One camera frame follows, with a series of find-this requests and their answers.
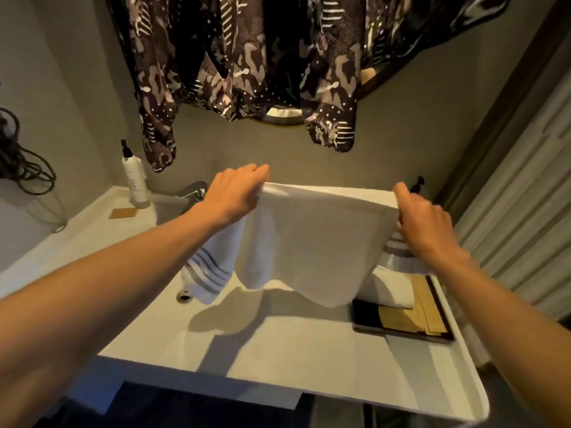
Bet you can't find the black tray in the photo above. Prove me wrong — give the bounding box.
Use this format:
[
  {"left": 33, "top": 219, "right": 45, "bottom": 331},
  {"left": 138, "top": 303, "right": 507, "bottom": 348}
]
[{"left": 351, "top": 273, "right": 456, "bottom": 344}]

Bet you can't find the dark patterned hanging garment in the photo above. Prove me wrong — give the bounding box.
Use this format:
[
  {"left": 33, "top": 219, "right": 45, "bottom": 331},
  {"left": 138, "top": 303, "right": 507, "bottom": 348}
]
[{"left": 105, "top": 0, "right": 514, "bottom": 174}]

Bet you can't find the long kraft paper packet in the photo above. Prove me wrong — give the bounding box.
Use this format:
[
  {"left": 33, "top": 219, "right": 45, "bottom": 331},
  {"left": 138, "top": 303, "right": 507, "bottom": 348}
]
[
  {"left": 421, "top": 276, "right": 449, "bottom": 337},
  {"left": 410, "top": 275, "right": 436, "bottom": 337}
]

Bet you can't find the round dark wall mirror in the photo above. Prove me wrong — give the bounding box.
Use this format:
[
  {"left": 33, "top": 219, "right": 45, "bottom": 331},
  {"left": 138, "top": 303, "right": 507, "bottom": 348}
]
[{"left": 252, "top": 48, "right": 404, "bottom": 127}]

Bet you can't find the person's right hand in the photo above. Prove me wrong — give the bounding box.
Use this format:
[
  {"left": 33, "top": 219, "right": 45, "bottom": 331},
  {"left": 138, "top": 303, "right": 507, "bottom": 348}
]
[{"left": 392, "top": 182, "right": 466, "bottom": 265}]

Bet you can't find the large striped white towel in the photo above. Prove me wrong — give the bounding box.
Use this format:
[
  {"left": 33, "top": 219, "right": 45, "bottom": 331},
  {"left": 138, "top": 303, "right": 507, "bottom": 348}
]
[{"left": 180, "top": 182, "right": 431, "bottom": 309}]

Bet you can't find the small plain white towel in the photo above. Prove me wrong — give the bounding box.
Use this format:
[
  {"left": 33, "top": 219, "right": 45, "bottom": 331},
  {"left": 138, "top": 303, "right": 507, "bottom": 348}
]
[{"left": 356, "top": 266, "right": 416, "bottom": 310}]

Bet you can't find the person's left hand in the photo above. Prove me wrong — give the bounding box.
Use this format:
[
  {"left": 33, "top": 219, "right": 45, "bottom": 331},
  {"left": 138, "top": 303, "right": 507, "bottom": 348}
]
[{"left": 195, "top": 163, "right": 272, "bottom": 231}]

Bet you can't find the chrome faucet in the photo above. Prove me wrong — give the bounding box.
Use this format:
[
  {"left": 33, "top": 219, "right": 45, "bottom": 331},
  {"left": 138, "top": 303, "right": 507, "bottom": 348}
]
[{"left": 174, "top": 181, "right": 208, "bottom": 215}]

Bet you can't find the black coiled cable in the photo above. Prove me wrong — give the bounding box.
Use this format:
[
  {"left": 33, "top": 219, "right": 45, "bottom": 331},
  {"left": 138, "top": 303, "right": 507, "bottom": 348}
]
[{"left": 0, "top": 106, "right": 58, "bottom": 196}]

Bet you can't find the person's left forearm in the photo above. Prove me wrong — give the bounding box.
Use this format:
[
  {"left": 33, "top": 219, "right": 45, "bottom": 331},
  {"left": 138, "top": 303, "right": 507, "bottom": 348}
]
[{"left": 0, "top": 208, "right": 226, "bottom": 428}]

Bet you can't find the person's right forearm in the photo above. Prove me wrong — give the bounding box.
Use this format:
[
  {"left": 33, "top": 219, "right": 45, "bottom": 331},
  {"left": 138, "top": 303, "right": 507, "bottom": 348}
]
[{"left": 430, "top": 249, "right": 571, "bottom": 428}]

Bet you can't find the square kraft paper packet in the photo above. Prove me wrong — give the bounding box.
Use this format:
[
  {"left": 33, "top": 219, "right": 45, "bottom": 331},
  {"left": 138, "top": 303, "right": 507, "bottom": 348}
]
[{"left": 378, "top": 305, "right": 423, "bottom": 335}]

